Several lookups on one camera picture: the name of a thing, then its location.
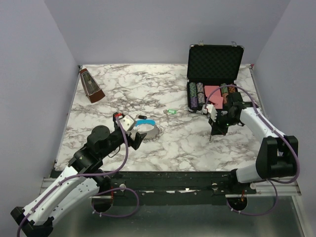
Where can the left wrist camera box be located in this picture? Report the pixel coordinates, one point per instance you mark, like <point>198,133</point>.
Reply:
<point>126,121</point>

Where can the pink playing card deck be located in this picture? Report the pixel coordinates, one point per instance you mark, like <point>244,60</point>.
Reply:
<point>216,99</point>

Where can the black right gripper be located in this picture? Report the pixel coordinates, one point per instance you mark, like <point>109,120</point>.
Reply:
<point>216,129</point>

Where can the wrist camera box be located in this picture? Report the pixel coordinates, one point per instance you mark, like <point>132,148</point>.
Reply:
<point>209,111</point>
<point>126,121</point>

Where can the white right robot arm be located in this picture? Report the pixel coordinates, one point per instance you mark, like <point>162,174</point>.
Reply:
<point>278,153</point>

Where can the brown wooden metronome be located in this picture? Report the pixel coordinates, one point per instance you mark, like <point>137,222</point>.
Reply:
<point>91,88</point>

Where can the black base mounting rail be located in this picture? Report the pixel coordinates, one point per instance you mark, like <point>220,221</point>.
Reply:
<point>186,188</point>

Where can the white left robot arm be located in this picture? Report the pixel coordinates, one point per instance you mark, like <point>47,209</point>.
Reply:
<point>81,178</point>

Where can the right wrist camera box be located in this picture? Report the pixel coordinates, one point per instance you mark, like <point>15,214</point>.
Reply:
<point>209,111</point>

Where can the key with green tag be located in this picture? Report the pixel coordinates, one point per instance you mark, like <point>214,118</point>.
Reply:
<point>169,111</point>

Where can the black poker chip case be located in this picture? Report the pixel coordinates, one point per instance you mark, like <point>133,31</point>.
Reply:
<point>211,65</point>

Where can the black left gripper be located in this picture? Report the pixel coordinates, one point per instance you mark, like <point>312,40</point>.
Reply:
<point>136,143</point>

